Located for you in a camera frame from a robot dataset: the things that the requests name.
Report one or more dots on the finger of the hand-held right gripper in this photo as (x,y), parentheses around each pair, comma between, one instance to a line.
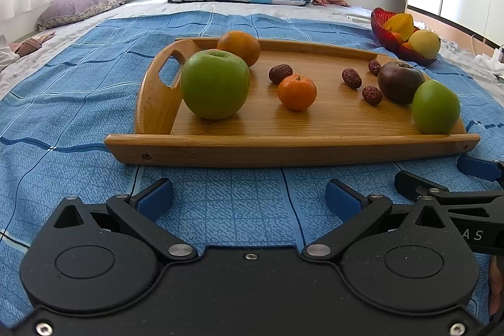
(409,182)
(476,166)

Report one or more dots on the purple pillow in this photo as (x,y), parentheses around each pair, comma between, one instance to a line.
(78,5)

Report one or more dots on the yellow mango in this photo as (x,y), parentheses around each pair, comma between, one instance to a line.
(425,42)

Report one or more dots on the red date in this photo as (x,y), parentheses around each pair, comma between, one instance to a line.
(351,78)
(374,67)
(372,95)
(280,73)

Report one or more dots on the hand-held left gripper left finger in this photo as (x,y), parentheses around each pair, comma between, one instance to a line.
(155,198)

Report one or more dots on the small mandarin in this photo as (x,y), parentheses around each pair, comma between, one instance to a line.
(297,92)

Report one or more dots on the pink cloth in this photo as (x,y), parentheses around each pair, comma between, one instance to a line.
(29,44)

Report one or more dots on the large orange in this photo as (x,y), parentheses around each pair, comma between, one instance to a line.
(240,44)

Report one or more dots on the dark purple tomato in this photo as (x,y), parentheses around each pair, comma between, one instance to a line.
(397,82)

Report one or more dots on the tiny orange kumquat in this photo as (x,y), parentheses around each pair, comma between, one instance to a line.
(397,37)
(407,46)

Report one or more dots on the green apple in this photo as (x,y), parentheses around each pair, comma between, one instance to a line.
(435,107)
(214,84)

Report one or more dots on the white clothes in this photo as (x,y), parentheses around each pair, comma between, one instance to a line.
(492,66)

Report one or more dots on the wooden bed frame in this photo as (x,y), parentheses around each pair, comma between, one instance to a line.
(453,23)

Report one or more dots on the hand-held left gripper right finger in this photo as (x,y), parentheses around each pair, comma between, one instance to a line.
(342,198)

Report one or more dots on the blue checked blanket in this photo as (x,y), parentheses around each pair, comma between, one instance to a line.
(78,84)

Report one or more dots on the wooden tray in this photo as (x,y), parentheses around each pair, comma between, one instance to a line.
(315,123)

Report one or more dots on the red glass bowl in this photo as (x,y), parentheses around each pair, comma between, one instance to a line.
(382,29)

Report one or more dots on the white cloth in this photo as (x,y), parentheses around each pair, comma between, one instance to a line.
(4,52)

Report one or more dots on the yellow starfruit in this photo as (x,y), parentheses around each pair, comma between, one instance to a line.
(399,24)

